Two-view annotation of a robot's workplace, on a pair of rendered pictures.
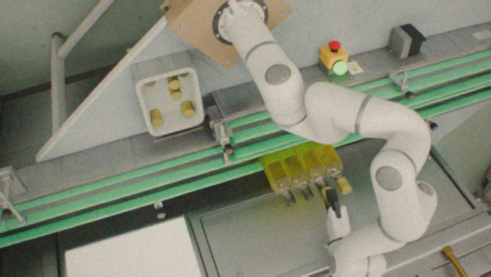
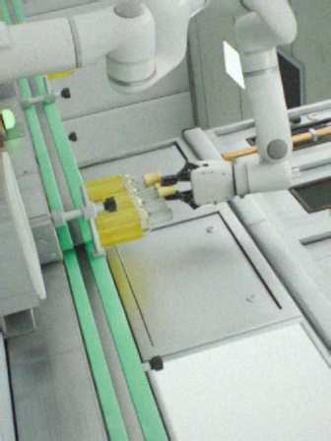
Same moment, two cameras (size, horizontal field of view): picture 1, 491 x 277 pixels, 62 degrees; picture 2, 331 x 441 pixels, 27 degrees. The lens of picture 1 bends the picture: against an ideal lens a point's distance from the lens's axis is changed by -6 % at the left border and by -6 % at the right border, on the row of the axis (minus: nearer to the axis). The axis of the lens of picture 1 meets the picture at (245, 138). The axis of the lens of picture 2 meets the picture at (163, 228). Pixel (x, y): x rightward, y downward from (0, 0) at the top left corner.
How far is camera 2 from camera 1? 133 cm
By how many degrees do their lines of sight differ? 62
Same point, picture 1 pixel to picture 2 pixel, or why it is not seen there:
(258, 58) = (91, 24)
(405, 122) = not seen: outside the picture
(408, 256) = not seen: hidden behind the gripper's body
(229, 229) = (177, 314)
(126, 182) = (113, 366)
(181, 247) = (207, 361)
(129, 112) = not seen: outside the picture
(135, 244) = (198, 424)
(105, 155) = (45, 398)
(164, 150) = (59, 315)
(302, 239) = (201, 248)
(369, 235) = (266, 89)
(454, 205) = (167, 155)
